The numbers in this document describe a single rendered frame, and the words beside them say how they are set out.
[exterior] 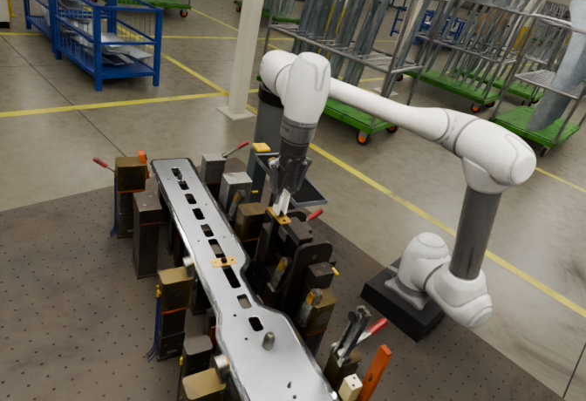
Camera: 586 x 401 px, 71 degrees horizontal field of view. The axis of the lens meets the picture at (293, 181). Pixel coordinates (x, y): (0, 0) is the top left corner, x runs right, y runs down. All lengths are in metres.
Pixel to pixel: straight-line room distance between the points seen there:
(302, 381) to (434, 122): 0.80
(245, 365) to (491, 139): 0.89
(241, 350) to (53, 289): 0.83
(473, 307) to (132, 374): 1.14
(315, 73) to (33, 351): 1.20
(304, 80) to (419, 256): 0.95
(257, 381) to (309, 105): 0.69
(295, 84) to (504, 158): 0.59
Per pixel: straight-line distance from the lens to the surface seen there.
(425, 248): 1.68
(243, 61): 4.93
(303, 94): 0.98
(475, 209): 1.37
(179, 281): 1.26
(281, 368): 1.17
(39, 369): 1.55
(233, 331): 1.21
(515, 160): 1.22
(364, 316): 1.06
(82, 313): 1.66
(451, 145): 1.32
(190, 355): 1.17
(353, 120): 5.09
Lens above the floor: 1.94
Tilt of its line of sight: 29 degrees down
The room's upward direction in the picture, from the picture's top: 14 degrees clockwise
